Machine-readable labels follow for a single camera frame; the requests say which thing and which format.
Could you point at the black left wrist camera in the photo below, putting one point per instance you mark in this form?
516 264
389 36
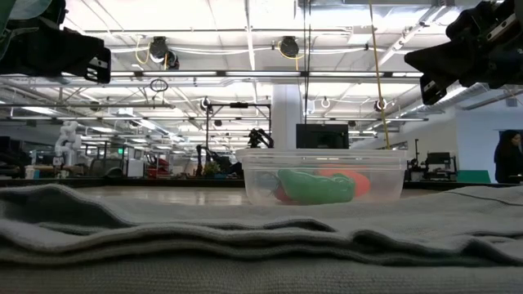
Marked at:
53 10

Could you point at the clear plastic tupperware container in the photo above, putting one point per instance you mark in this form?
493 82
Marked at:
261 175

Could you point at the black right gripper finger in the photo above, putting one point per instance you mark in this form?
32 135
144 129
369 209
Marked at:
433 61
433 92

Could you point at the small green potted plant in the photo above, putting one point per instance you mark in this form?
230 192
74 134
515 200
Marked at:
211 168

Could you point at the person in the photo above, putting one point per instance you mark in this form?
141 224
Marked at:
506 159

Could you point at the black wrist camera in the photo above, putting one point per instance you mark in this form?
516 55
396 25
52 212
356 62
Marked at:
53 10
461 24

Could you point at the green wall panel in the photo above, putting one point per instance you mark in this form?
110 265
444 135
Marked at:
474 176

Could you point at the black background robot station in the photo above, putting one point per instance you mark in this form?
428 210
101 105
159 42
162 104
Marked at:
222 163

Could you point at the black equipment workstation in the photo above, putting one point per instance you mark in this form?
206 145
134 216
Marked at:
437 161

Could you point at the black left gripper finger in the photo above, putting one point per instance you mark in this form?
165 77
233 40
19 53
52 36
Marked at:
98 69
69 49

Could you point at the white background cabinet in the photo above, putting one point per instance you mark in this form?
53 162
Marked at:
135 167

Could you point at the white building column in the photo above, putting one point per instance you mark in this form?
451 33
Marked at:
286 114

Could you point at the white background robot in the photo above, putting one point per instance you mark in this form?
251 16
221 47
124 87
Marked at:
67 143

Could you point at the black metal frame rig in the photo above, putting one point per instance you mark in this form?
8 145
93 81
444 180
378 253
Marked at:
239 105

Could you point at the green toy pepper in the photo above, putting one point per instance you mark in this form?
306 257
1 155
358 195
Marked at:
314 188

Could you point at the grey folded cloth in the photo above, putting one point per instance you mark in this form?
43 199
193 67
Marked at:
261 245

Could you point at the blurred green plastic piece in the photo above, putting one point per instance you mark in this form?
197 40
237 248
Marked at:
24 8

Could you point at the black monitor screen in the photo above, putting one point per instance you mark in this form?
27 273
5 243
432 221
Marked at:
323 134

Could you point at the orange toy carrot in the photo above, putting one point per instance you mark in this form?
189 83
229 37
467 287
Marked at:
361 181

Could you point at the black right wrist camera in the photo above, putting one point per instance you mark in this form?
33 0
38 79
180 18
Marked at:
461 24

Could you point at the red background cart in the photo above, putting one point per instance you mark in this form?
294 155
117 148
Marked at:
157 167

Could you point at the black table frame rail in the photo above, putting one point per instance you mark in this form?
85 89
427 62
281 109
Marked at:
81 182

